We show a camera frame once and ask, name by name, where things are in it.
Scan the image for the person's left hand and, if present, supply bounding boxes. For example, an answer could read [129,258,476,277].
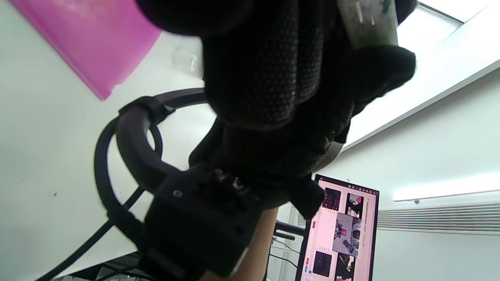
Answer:
[135,0,417,221]

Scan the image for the green glue stick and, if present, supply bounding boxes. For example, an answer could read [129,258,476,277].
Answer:
[337,0,400,49]

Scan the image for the black handheld controller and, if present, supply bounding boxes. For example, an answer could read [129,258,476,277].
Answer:
[94,88,258,279]

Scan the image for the pink L-shaped folder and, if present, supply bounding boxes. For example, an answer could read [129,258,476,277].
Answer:
[10,0,163,101]

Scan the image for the person's left forearm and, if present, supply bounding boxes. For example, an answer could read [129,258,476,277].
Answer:
[201,207,279,281]

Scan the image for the clear glue stick cap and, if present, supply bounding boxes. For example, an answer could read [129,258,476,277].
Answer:
[172,45,200,75]

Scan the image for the computer monitor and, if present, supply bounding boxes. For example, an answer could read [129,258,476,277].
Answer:
[295,174,380,281]

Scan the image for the white air vent grille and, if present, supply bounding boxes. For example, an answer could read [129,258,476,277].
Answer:
[376,201,500,235]

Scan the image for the black braided cable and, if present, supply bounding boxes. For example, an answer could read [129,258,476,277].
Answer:
[35,187,145,281]

